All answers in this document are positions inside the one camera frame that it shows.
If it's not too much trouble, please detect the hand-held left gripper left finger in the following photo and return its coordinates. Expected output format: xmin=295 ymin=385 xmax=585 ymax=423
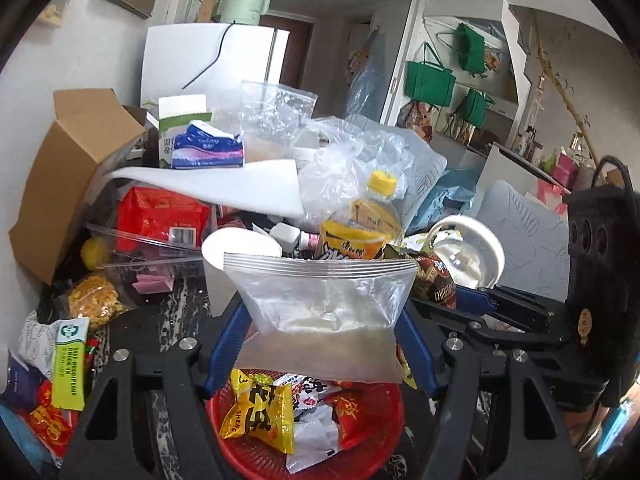
xmin=60 ymin=292 xmax=252 ymax=480

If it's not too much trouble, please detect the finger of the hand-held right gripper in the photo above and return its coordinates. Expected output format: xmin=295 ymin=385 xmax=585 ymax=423
xmin=454 ymin=284 xmax=569 ymax=332
xmin=410 ymin=298 xmax=604 ymax=402

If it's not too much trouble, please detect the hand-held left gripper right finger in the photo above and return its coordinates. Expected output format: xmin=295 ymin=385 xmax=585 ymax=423
xmin=396 ymin=307 xmax=583 ymax=480

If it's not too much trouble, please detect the dark brown snack packet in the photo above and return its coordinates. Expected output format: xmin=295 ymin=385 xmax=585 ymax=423
xmin=400 ymin=230 xmax=459 ymax=312

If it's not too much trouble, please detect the yellow snack packet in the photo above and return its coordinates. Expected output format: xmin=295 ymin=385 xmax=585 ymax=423
xmin=220 ymin=369 xmax=295 ymax=455

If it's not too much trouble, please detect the red gold snack packet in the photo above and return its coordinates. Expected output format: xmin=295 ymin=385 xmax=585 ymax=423
xmin=325 ymin=385 xmax=397 ymax=454

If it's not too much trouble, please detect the zip bag of white powder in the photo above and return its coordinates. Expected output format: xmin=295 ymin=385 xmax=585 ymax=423
xmin=223 ymin=252 xmax=419 ymax=385

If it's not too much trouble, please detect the red plastic basket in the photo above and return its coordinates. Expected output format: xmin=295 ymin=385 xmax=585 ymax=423
xmin=205 ymin=370 xmax=405 ymax=480

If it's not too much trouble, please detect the white lidded clear container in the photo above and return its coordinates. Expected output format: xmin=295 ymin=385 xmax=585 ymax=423
xmin=430 ymin=215 xmax=507 ymax=292

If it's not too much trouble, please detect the white printed snack packet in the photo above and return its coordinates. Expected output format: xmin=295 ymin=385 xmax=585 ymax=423
xmin=287 ymin=375 xmax=342 ymax=412

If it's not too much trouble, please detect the pink eraser block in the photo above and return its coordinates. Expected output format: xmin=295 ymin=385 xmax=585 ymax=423
xmin=132 ymin=275 xmax=176 ymax=295

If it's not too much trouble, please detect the blue plastic bag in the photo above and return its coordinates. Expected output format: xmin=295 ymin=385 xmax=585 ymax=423
xmin=410 ymin=167 xmax=482 ymax=234

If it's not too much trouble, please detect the pink box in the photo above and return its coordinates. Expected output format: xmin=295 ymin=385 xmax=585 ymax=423
xmin=552 ymin=152 xmax=579 ymax=187

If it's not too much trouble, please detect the plain white packet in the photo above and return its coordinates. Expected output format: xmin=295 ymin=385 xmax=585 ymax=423
xmin=286 ymin=405 xmax=342 ymax=476

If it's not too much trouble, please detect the clear plastic container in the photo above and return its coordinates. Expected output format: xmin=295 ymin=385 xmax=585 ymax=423
xmin=84 ymin=185 xmax=219 ymax=283

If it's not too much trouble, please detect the iced tea bottle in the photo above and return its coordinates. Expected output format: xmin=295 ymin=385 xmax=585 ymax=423
xmin=317 ymin=171 xmax=404 ymax=262

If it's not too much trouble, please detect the bag of yellow corn snack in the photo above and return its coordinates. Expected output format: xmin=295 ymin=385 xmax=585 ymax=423
xmin=65 ymin=272 xmax=127 ymax=329

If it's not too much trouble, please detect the green label packet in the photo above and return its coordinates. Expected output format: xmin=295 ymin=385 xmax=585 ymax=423
xmin=50 ymin=316 xmax=91 ymax=412

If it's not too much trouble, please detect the red noodle packet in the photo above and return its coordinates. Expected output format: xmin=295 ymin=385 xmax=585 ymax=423
xmin=116 ymin=186 xmax=214 ymax=257

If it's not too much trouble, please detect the yellow round fruit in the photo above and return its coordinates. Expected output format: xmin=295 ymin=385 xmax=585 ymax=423
xmin=80 ymin=237 xmax=109 ymax=271

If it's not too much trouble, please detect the white foam sheet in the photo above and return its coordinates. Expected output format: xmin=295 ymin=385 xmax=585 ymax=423
xmin=102 ymin=157 xmax=307 ymax=219

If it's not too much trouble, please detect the bamboo stick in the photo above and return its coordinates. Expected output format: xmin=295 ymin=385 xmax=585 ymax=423
xmin=531 ymin=14 xmax=602 ymax=162

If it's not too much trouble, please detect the small red gold packet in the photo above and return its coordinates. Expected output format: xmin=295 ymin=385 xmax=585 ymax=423
xmin=25 ymin=380 xmax=77 ymax=457

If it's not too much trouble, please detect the white patterned pouch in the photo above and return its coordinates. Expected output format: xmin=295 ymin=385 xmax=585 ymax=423
xmin=17 ymin=310 xmax=66 ymax=382

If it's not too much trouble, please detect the crumpled clear plastic bag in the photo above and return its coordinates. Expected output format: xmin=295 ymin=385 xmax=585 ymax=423
xmin=299 ymin=116 xmax=417 ymax=232

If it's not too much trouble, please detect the green tote bag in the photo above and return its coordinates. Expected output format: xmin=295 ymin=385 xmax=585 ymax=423
xmin=435 ymin=22 xmax=489 ymax=77
xmin=456 ymin=87 xmax=496 ymax=129
xmin=405 ymin=42 xmax=457 ymax=107

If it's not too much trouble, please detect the blue tissue pack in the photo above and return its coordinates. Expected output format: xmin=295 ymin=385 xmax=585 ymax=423
xmin=171 ymin=120 xmax=246 ymax=170

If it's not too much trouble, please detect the cardboard box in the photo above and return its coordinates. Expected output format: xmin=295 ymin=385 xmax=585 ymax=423
xmin=9 ymin=89 xmax=149 ymax=286

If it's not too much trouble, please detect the hanging clear plastic bag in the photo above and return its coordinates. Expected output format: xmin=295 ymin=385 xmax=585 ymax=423
xmin=345 ymin=30 xmax=389 ymax=122

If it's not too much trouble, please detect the green white carton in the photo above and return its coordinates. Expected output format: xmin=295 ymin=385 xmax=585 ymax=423
xmin=157 ymin=95 xmax=214 ymax=169

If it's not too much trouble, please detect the empty clear zip bag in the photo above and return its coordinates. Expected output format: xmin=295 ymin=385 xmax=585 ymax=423
xmin=240 ymin=80 xmax=319 ymax=137

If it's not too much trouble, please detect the white fridge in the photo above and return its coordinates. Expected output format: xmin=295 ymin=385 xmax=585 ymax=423
xmin=140 ymin=24 xmax=291 ymax=107

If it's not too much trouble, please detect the black power cable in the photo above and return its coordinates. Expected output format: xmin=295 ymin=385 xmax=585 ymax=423
xmin=182 ymin=22 xmax=237 ymax=89

